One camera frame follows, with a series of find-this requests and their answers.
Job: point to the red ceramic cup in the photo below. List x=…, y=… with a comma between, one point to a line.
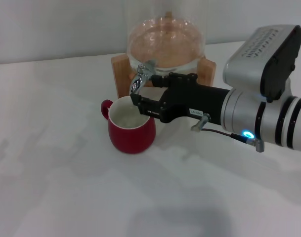
x=130, y=143

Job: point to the chrome faucet tap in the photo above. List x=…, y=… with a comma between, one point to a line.
x=138, y=82

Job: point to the glass water dispenser jar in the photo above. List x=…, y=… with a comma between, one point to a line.
x=165, y=37

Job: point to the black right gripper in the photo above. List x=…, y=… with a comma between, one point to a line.
x=197, y=101

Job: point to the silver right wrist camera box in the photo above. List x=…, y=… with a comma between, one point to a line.
x=251, y=69

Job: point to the wooden dispenser stand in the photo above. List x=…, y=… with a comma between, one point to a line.
x=119, y=74

